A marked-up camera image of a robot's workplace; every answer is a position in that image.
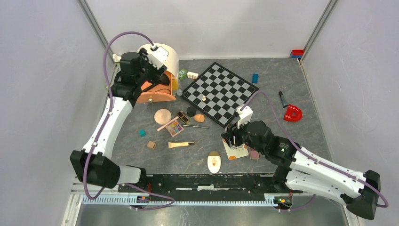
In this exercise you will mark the white round drawer organizer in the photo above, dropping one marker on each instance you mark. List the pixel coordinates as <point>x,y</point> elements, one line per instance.
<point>172,64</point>

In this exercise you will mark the colourful eyeshadow palette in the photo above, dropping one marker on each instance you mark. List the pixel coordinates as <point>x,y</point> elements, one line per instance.
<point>174,128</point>

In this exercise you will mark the round pink compact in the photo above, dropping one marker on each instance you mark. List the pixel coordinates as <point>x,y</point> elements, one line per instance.
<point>162,116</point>

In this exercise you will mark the black grey chessboard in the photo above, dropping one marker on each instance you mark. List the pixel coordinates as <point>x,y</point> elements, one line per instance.
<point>224,90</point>

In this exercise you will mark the white orange sachet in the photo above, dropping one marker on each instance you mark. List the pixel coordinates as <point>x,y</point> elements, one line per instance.
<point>235,152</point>

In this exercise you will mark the red blue bricks corner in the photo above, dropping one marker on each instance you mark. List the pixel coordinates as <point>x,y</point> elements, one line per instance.
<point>297,53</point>

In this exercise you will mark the small teal cube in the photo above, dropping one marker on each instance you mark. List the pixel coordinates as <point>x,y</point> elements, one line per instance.
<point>142,132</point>

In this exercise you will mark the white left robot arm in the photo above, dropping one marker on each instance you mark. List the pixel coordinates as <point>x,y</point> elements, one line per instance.
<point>93,164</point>

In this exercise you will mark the pink brown blush palette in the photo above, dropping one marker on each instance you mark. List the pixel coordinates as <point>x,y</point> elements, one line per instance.
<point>254,155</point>

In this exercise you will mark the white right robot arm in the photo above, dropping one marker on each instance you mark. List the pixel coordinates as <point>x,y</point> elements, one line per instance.
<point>300,170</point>

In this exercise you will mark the red letter D toy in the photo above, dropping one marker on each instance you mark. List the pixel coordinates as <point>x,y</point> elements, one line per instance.
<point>293,114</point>

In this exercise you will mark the beige makeup sponge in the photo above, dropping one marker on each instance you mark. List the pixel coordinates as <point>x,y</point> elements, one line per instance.
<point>199,118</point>

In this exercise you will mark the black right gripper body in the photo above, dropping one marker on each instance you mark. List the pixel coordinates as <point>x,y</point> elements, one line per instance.
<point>241,136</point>

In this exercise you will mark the wooden handle makeup brush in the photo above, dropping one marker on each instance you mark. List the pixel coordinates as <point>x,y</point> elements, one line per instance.
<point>179,144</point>

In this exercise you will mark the green toy block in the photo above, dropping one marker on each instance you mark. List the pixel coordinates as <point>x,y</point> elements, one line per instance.
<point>182,74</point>

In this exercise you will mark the pink lip pencil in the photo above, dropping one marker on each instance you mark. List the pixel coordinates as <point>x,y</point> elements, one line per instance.
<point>163,126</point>

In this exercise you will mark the black mounting rail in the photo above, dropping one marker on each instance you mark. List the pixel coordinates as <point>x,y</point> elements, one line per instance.
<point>213,187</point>

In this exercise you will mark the black fan brush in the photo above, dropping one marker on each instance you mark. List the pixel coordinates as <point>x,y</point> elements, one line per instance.
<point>163,80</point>

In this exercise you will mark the small wooden cube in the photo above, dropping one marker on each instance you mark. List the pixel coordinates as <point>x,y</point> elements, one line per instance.
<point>151,145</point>

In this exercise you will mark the blue lego brick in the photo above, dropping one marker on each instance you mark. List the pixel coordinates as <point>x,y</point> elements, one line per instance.
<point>254,79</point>

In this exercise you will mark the black tube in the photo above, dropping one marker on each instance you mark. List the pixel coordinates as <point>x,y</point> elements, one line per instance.
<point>283,100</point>

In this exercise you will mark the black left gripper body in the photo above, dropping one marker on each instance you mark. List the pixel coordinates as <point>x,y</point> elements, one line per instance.
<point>149,72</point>

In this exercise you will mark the black round cap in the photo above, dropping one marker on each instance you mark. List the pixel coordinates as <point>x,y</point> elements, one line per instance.
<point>191,111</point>

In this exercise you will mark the white lego brick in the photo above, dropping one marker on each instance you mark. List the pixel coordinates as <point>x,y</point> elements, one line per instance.
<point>192,75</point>

